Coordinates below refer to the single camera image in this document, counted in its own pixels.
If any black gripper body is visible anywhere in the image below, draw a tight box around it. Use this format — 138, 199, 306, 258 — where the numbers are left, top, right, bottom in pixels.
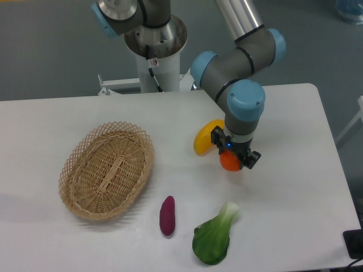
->
226, 136, 252, 162

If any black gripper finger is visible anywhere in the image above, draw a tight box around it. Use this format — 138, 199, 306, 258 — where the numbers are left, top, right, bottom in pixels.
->
240, 150, 261, 169
211, 127, 226, 155

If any orange fruit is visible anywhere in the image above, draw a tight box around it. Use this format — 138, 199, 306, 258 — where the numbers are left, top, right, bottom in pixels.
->
220, 150, 240, 172

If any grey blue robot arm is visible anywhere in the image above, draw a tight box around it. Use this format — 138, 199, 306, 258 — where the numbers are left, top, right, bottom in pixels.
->
91, 1, 286, 171

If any yellow mango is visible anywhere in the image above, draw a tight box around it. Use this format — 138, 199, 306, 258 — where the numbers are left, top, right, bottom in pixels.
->
193, 119, 224, 156

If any green bok choy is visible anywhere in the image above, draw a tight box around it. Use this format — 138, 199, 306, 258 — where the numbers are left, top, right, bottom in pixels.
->
192, 202, 239, 265

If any purple sweet potato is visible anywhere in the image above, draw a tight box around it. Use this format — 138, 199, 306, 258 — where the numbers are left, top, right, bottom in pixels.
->
159, 195, 176, 236

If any woven wicker basket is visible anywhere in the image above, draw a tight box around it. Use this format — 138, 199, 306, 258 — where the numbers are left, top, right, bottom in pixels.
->
58, 122, 154, 221

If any black device at table edge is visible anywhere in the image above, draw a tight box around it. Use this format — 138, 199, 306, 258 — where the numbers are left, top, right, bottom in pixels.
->
343, 229, 362, 259

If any blue bag in corner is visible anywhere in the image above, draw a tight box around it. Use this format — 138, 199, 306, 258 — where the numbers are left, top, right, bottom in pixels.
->
335, 0, 362, 25

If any black cable on pedestal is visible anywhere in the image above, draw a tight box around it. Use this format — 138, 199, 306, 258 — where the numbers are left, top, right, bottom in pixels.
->
145, 44, 164, 93

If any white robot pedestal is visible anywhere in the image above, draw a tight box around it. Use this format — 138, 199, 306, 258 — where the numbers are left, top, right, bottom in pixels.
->
98, 15, 197, 95

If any white frame at right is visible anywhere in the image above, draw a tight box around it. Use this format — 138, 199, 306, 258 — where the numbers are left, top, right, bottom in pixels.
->
335, 96, 362, 148

